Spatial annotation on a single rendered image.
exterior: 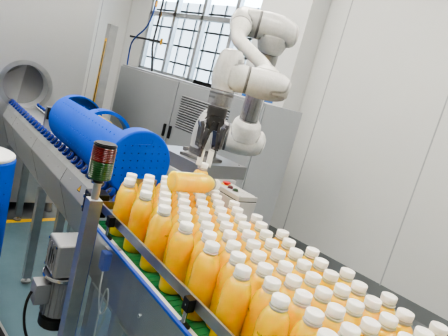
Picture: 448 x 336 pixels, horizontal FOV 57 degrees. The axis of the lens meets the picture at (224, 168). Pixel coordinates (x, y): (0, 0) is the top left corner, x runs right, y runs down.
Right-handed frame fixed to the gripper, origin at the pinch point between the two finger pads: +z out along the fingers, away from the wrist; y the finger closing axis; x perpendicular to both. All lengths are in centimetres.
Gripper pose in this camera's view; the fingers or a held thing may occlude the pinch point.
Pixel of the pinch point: (205, 157)
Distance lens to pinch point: 158.2
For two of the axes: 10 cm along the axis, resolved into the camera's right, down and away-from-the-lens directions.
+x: 5.9, 3.1, -7.5
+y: -7.7, -0.8, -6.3
